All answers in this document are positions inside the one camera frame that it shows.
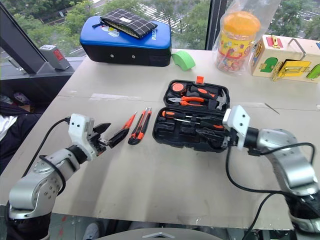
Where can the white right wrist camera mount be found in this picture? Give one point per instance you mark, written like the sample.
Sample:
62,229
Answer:
237,122

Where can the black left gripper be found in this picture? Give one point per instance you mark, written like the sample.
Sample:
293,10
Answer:
96,143

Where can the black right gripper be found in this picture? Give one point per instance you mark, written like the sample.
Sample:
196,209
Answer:
230,137

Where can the orange black utility knife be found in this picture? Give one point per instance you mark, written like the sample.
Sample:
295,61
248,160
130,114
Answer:
141,125

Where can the dark diagonal window beam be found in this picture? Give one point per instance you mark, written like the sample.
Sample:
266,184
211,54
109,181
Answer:
20,40

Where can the clear plastic bag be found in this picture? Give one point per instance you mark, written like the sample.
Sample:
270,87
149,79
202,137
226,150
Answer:
265,12

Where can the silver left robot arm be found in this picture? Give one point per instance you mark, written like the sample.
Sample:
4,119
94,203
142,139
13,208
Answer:
37,185

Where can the grey box with red label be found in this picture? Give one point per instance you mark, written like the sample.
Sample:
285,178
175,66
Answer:
56,57

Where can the blue and black hard case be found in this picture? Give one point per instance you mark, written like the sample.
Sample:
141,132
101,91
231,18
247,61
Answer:
125,47

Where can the green tape roll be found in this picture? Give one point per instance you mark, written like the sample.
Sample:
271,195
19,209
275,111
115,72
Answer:
183,60

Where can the person in dark clothes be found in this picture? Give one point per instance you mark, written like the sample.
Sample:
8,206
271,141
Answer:
17,130

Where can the white shoe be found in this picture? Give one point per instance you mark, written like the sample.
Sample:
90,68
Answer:
91,231

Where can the black window frame post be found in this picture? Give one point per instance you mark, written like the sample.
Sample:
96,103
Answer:
215,22

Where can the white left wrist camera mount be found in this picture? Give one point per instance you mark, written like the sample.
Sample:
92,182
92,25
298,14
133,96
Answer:
79,135

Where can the plastic jar with orange lid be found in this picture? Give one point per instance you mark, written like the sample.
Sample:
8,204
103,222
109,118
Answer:
236,42

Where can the black grid-pattern pouch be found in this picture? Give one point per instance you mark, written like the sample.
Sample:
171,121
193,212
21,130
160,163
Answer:
130,23

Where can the thin metal pin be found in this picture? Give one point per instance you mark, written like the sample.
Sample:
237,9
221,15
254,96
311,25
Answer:
272,109

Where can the black plastic tool case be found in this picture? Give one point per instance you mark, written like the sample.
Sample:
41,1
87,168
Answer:
180,135

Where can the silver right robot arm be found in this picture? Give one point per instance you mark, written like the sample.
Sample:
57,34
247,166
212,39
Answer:
287,155

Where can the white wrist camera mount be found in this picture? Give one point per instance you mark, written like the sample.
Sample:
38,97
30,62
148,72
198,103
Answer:
237,122
79,135

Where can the orange black tape measure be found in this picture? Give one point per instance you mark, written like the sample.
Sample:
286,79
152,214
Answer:
178,87

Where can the wooden lock puzzle box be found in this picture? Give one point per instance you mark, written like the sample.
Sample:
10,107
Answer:
280,58

